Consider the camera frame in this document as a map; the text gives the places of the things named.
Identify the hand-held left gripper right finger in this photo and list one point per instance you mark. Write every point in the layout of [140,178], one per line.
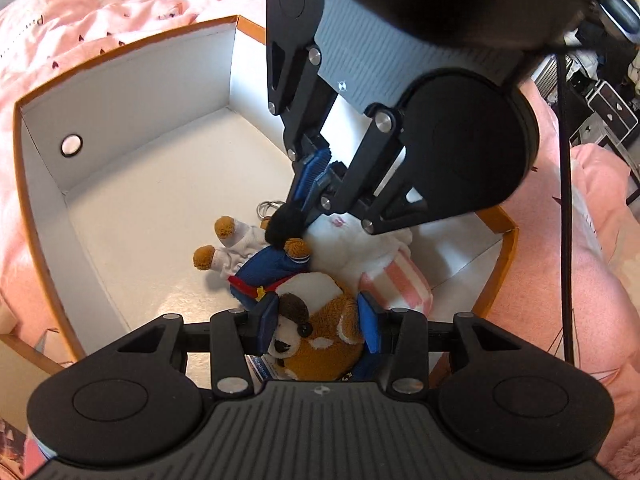
[369,325]

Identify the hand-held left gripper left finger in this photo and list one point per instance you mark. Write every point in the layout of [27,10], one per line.
[262,327]

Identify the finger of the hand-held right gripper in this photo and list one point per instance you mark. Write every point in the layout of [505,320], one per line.
[350,187]
[312,172]

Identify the brown dog plush toy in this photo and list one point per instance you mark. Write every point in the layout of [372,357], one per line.
[325,320]

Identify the white plush toy black ear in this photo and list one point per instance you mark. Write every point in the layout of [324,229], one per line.
[372,255]

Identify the white cardboard box orange rim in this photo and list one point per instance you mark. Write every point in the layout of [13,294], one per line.
[150,240]

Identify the picture printed box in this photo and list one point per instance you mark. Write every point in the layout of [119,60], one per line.
[11,447]

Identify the small printed hang tag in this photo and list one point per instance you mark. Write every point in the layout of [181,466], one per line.
[260,369]

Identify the silver ribbed device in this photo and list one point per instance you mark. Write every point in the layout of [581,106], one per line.
[547,77]

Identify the dark patterned box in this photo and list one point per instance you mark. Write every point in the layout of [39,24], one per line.
[612,107]

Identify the pink printed blanket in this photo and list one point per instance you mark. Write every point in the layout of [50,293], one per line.
[100,0]

